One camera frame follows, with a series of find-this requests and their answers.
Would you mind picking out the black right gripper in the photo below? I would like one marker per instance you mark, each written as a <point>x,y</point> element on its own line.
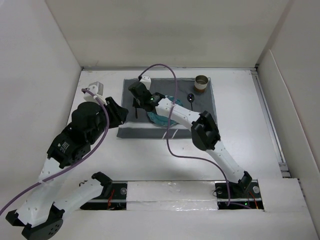
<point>147,88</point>

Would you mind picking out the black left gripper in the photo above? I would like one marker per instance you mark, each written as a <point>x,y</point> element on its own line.
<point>118,113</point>

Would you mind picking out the black fork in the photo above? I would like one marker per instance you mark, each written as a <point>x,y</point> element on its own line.
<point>136,112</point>

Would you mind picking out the teal ceramic plate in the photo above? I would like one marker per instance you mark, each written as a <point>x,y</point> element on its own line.
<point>162,120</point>

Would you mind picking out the grey cloth placemat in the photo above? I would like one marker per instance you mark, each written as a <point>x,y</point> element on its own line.
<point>143,128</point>

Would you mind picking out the black spoon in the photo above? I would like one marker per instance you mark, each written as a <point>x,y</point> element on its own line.
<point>191,98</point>

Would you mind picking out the brown paper cup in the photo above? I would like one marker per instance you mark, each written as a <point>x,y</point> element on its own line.
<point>201,83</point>

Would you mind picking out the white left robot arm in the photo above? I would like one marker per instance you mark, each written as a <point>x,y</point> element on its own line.
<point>42,214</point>

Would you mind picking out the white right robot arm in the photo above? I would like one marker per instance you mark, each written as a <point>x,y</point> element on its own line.
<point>204,132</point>

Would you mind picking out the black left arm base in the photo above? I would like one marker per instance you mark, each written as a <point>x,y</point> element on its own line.
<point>113,196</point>

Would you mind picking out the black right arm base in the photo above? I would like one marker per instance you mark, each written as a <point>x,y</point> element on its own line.
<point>243,195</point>

